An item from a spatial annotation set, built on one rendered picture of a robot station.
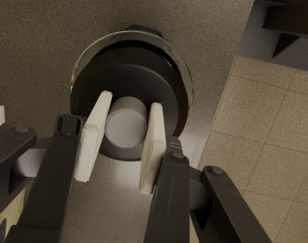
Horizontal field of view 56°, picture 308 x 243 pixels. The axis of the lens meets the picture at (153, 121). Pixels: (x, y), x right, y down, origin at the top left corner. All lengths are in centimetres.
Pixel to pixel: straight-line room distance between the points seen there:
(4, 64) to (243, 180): 145
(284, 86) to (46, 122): 128
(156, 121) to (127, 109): 2
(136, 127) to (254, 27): 132
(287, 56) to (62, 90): 123
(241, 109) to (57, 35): 121
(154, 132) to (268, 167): 162
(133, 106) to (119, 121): 1
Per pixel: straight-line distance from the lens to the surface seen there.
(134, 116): 18
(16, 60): 52
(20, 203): 61
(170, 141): 17
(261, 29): 149
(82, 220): 62
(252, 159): 170
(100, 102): 18
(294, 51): 157
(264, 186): 182
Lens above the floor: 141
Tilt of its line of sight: 69 degrees down
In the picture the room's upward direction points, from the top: 177 degrees clockwise
